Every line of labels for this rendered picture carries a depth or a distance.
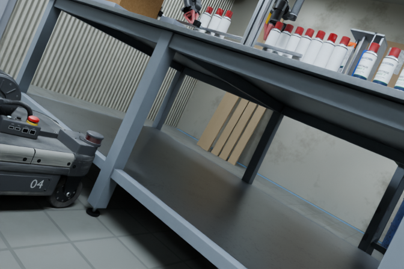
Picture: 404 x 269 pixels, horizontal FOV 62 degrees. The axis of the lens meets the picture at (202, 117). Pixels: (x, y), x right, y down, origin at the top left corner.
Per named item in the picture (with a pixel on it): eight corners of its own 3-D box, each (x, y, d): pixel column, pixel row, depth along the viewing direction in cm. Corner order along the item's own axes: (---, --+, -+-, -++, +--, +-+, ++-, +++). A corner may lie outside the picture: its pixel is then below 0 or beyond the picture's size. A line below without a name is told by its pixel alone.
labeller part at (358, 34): (387, 47, 140) (388, 45, 140) (383, 36, 131) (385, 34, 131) (355, 39, 148) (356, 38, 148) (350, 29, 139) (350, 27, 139)
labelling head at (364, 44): (361, 102, 142) (388, 47, 140) (355, 94, 131) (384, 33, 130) (330, 92, 150) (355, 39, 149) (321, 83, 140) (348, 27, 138)
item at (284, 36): (278, 70, 153) (297, 29, 151) (273, 66, 148) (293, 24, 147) (268, 67, 156) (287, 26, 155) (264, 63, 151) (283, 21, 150)
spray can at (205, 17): (201, 45, 182) (216, 10, 181) (195, 41, 178) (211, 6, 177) (194, 43, 185) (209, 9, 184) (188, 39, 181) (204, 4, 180)
